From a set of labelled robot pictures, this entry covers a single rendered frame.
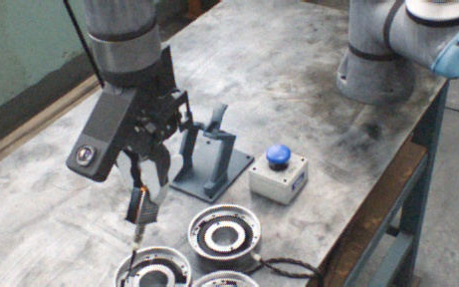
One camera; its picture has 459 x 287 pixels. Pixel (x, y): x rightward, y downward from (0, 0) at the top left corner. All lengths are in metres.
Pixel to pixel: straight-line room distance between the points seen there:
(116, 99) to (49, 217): 0.38
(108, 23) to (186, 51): 0.73
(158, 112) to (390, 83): 0.57
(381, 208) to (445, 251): 0.71
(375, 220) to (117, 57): 0.78
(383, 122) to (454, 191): 1.10
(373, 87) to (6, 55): 1.75
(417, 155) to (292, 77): 0.38
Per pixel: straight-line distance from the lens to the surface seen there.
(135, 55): 0.65
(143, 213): 0.79
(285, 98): 1.18
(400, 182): 1.38
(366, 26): 1.10
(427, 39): 1.00
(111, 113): 0.68
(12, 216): 1.04
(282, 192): 0.94
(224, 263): 0.84
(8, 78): 2.62
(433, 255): 1.98
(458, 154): 2.35
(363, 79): 1.15
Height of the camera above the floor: 1.48
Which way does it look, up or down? 39 degrees down
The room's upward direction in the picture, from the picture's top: 5 degrees counter-clockwise
